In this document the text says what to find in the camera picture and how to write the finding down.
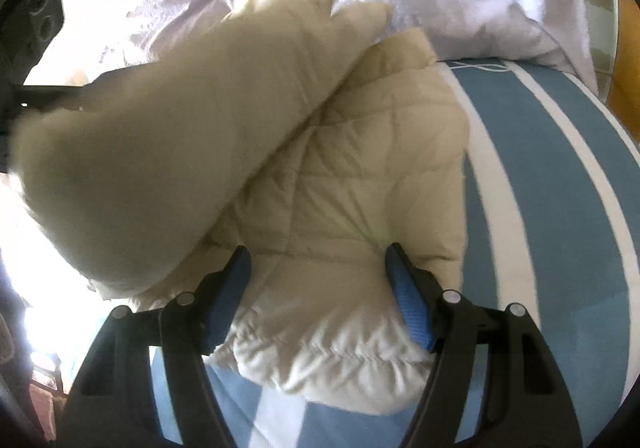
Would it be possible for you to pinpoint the cream quilted down jacket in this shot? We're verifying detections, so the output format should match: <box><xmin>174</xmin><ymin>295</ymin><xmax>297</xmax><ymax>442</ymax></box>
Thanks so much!
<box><xmin>10</xmin><ymin>0</ymin><xmax>472</xmax><ymax>416</ymax></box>

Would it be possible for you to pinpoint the yellow cabinet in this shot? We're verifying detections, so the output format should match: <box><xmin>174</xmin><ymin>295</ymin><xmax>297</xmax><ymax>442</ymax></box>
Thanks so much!
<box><xmin>606</xmin><ymin>0</ymin><xmax>640</xmax><ymax>115</ymax></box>

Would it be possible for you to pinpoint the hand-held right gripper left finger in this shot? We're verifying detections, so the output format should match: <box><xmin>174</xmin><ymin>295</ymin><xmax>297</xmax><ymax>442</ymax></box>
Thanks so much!
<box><xmin>62</xmin><ymin>245</ymin><xmax>252</xmax><ymax>448</ymax></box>

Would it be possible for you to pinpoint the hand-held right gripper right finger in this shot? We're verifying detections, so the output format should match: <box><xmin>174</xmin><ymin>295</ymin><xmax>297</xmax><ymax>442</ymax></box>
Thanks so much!
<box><xmin>384</xmin><ymin>242</ymin><xmax>583</xmax><ymax>448</ymax></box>

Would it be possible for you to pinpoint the white cord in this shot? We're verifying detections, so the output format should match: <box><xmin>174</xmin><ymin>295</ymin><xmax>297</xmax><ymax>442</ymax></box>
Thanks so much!
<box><xmin>449</xmin><ymin>59</ymin><xmax>512</xmax><ymax>78</ymax></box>

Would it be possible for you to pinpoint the blue white striped bed sheet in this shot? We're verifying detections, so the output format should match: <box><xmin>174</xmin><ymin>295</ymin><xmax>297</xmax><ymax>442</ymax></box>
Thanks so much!
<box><xmin>150</xmin><ymin>56</ymin><xmax>640</xmax><ymax>448</ymax></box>

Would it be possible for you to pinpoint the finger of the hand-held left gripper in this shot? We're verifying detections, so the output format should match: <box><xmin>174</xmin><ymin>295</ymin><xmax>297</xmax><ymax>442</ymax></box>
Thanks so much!
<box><xmin>20</xmin><ymin>84</ymin><xmax>97</xmax><ymax>112</ymax></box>

